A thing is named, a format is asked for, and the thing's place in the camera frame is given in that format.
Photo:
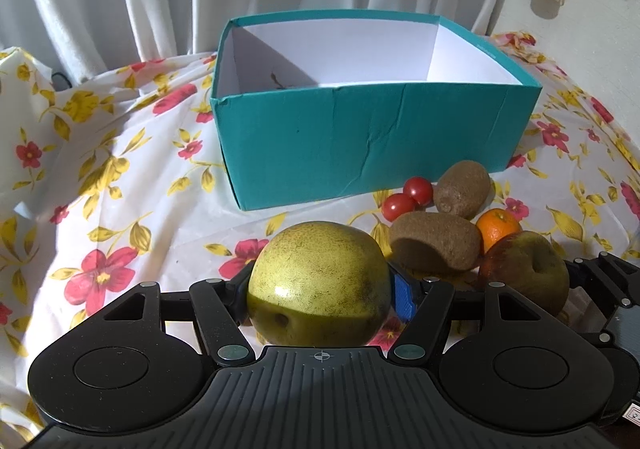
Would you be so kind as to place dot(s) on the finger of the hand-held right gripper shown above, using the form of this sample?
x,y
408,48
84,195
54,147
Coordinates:
x,y
607,274

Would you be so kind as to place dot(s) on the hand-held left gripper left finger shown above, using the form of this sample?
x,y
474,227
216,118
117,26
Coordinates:
x,y
233,295

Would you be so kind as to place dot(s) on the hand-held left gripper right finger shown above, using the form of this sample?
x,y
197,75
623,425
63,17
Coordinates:
x,y
406,296

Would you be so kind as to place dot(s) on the short brown kiwi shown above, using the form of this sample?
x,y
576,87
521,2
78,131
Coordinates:
x,y
462,188

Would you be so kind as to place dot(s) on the red cherry tomato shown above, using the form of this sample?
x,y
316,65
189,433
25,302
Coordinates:
x,y
418,190
398,207

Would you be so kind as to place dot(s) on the dry fruit stem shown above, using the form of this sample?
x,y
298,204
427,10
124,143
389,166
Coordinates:
x,y
278,80

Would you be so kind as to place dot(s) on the long brown kiwi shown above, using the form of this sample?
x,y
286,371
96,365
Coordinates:
x,y
432,241

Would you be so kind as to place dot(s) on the black plastic object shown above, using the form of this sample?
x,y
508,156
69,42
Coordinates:
x,y
60,79

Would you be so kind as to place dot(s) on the orange mandarin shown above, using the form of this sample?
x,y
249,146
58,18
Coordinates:
x,y
496,226

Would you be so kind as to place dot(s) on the teal cardboard box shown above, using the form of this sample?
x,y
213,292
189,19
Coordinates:
x,y
365,139

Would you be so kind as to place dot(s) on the floral tablecloth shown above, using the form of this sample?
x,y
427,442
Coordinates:
x,y
125,189

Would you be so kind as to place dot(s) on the yellow-green pear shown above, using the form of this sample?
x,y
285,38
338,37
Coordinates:
x,y
320,274

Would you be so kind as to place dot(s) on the red apple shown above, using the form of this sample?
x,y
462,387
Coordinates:
x,y
522,271

